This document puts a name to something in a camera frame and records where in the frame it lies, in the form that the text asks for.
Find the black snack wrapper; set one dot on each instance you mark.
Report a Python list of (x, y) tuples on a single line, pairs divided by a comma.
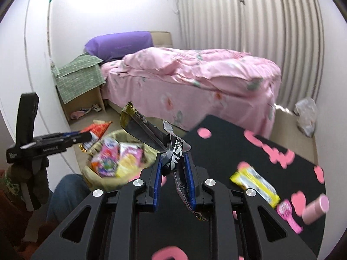
[(173, 154)]

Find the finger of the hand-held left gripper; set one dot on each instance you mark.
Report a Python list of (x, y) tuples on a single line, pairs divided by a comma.
[(78, 138)]

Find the bed with pink sheet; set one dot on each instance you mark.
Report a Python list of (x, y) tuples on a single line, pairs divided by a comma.
[(141, 97)]

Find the pink cylindrical bottle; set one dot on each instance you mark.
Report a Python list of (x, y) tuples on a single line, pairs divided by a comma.
[(314, 210)]

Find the pinkish shoe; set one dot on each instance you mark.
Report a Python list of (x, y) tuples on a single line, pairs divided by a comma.
[(80, 113)]

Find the white ribbed wardrobe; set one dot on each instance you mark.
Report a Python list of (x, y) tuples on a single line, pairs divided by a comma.
[(244, 32)]

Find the purple pillow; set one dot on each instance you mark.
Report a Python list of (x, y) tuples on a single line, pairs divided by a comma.
[(119, 44)]

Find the yellow snack packet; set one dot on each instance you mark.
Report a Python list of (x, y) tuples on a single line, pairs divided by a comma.
[(257, 188)]

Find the green checked cloth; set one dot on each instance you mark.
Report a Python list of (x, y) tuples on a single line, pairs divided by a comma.
[(78, 78)]

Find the white shoe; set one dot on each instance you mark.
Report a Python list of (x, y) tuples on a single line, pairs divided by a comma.
[(96, 107)]

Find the person's leg in jeans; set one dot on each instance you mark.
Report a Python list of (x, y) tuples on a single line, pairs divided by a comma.
[(67, 195)]

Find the pink floral duvet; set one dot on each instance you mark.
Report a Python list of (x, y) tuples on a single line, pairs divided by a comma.
[(189, 65)]

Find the pink plastic toy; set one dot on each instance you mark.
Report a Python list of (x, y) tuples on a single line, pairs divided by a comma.
[(287, 212)]

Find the wooden nightstand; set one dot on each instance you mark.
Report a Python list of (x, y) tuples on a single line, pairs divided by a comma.
[(81, 97)]

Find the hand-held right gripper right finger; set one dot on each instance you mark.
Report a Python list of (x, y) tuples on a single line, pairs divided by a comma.
[(190, 178)]

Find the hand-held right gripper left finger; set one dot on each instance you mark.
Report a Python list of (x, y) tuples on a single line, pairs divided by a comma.
[(158, 178)]

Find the clear plastic bag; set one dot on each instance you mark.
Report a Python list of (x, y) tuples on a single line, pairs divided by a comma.
[(306, 116)]

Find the pale yellow packet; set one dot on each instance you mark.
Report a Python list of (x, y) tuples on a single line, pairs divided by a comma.
[(126, 169)]

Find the black mat with pink print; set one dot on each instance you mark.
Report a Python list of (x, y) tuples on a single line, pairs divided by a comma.
[(230, 146)]

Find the pink and purple packet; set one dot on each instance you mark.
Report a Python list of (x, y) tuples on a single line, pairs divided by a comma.
[(107, 157)]

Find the pink snack packet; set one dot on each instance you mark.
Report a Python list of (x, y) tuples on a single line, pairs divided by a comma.
[(132, 153)]

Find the person's left hand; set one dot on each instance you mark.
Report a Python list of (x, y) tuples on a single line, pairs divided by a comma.
[(43, 178)]

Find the yellowish cloth bag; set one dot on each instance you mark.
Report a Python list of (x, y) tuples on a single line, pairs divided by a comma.
[(93, 178)]

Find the red-orange snack packet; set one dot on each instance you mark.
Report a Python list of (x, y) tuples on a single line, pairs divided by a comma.
[(99, 130)]

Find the person's left forearm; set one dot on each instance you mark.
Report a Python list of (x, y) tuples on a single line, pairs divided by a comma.
[(13, 211)]

